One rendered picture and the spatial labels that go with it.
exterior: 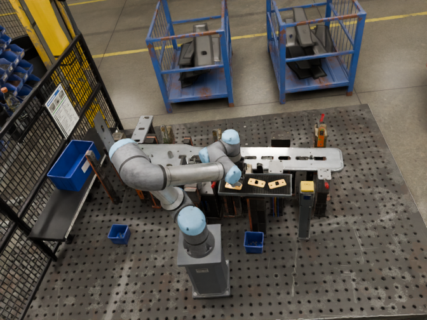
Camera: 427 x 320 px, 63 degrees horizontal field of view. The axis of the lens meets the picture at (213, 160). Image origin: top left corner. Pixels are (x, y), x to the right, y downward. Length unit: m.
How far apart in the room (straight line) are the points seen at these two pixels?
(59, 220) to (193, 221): 0.93
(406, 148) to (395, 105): 0.64
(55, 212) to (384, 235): 1.90
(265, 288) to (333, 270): 0.39
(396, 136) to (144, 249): 2.66
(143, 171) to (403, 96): 3.54
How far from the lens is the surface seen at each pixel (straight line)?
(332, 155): 2.18
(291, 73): 4.31
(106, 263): 2.32
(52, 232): 2.17
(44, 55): 4.63
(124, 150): 1.31
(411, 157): 3.70
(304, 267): 2.09
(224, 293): 2.02
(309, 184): 1.82
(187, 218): 1.54
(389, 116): 4.08
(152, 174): 1.24
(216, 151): 1.50
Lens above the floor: 2.58
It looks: 46 degrees down
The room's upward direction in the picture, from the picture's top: 12 degrees counter-clockwise
